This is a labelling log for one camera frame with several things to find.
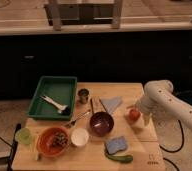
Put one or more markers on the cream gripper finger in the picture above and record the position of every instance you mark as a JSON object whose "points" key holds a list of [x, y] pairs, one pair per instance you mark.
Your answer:
{"points": [[146, 119]]}

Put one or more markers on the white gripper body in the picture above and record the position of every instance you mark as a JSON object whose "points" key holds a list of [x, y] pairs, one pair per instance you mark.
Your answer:
{"points": [[144, 104]]}

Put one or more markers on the red apple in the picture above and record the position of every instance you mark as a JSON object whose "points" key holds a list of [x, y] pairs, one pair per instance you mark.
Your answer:
{"points": [[134, 115]]}

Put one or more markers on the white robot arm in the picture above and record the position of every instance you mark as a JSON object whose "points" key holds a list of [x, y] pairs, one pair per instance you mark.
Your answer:
{"points": [[160, 92]]}

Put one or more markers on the small metal cup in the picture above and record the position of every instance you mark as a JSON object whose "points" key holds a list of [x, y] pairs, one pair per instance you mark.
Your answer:
{"points": [[83, 95]]}

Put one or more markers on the green plastic cup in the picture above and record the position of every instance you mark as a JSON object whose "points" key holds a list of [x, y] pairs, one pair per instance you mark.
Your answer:
{"points": [[23, 136]]}

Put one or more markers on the blue folded cloth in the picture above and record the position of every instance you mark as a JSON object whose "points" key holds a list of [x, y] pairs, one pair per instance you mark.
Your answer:
{"points": [[111, 104]]}

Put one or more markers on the blue sponge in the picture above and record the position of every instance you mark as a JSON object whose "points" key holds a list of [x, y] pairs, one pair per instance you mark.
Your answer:
{"points": [[115, 145]]}

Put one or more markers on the green cucumber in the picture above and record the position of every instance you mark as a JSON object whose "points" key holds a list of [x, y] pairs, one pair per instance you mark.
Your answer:
{"points": [[121, 159]]}

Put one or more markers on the purple bowl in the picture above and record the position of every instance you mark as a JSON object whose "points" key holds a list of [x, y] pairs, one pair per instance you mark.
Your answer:
{"points": [[101, 123]]}

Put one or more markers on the wooden chopsticks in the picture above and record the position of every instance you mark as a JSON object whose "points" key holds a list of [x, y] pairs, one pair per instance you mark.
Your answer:
{"points": [[96, 105]]}

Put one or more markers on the metal spoon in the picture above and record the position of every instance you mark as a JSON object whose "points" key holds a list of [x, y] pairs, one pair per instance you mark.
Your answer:
{"points": [[73, 122]]}

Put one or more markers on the green plastic tray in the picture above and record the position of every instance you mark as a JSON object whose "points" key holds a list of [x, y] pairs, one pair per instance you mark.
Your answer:
{"points": [[60, 89]]}

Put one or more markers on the orange bowl with food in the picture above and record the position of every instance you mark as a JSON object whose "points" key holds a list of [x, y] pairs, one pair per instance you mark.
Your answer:
{"points": [[53, 142]]}

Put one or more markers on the yellow green vegetable piece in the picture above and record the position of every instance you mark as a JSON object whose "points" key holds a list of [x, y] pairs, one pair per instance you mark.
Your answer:
{"points": [[36, 154]]}

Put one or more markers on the wooden chair frame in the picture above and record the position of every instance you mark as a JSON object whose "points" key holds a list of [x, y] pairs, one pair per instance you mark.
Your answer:
{"points": [[61, 13]]}

